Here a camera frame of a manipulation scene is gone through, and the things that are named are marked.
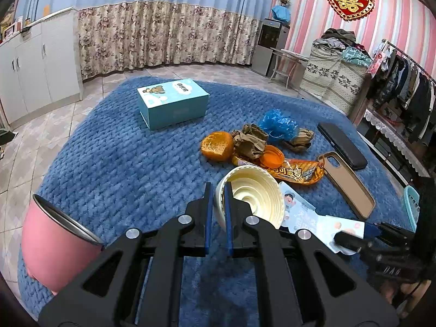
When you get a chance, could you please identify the low stand with lace cloth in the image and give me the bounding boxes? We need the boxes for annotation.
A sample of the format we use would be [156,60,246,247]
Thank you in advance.
[354,109,433,178]

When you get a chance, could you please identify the orange snack wrapper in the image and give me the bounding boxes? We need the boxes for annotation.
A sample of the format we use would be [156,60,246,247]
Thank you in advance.
[232,157,324,186]

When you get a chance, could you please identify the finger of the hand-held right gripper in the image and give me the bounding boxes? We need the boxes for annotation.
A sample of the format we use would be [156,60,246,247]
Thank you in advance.
[363,221,414,242]
[334,232,375,256]

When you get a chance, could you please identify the teal cardboard box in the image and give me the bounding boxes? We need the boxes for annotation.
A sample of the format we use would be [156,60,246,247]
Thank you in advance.
[137,78,209,131]

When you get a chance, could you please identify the brown paper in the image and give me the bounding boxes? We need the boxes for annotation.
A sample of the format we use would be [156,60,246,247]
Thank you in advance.
[289,129,314,152]
[232,124,269,159]

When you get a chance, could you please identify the blue cloth cover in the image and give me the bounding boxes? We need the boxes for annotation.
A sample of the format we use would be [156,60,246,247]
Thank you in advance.
[271,5,291,24]

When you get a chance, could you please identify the pink hanging garment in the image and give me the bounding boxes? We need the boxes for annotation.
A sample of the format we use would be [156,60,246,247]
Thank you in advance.
[370,49,387,75]

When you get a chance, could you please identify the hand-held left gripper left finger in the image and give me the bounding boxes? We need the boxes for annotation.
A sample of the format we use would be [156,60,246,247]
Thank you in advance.
[37,182,215,327]

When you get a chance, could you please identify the black flat case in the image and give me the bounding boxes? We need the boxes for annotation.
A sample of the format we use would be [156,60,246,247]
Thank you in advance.
[317,122,368,171]

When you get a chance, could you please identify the pile of clothes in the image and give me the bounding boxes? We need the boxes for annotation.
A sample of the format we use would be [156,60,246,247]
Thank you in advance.
[313,28,373,67]

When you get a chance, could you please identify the white cabinet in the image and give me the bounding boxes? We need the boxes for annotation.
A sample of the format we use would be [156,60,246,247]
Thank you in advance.
[0,7,84,126]

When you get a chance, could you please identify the pink mug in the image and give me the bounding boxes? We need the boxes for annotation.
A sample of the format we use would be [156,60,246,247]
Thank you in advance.
[22,194,103,295]

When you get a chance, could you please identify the blue and floral curtain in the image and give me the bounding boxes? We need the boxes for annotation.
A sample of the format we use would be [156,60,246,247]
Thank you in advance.
[20,0,280,82]

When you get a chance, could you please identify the row of hanging clothes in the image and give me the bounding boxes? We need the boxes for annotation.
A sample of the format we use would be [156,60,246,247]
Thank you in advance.
[366,46,436,144]

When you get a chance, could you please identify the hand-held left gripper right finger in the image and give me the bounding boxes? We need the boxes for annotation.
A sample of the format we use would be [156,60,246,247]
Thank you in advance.
[223,181,399,327]

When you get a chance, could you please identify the orange peel half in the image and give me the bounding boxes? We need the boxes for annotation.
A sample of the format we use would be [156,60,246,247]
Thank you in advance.
[259,145,285,168]
[200,131,235,160]

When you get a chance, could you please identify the person's right hand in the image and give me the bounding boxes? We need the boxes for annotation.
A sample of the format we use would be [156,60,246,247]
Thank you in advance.
[392,280,431,317]

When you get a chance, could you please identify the light blue paper packet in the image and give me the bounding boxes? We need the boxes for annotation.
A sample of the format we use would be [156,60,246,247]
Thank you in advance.
[278,181,367,254]

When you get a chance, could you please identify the tan phone case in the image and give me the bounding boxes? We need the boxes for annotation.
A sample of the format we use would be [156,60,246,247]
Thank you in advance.
[317,152,376,220]

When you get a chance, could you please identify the grey water dispenser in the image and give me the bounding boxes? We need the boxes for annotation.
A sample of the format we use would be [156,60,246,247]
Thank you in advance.
[251,19,290,77]

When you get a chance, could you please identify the blue knitted blanket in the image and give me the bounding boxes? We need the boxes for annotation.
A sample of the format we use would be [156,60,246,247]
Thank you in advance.
[17,75,430,327]

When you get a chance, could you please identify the blue plastic bag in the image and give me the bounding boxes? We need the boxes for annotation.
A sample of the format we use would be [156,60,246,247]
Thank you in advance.
[258,109,299,142]

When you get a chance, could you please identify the photo frames on cabinet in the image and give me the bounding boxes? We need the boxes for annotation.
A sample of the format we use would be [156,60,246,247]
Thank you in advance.
[0,15,31,40]

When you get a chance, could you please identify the teal plastic basket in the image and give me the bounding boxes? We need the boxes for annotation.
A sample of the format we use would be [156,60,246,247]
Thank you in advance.
[404,186,420,232]

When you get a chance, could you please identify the small metal side table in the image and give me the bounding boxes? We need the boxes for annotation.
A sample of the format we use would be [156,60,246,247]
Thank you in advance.
[269,48,309,91]

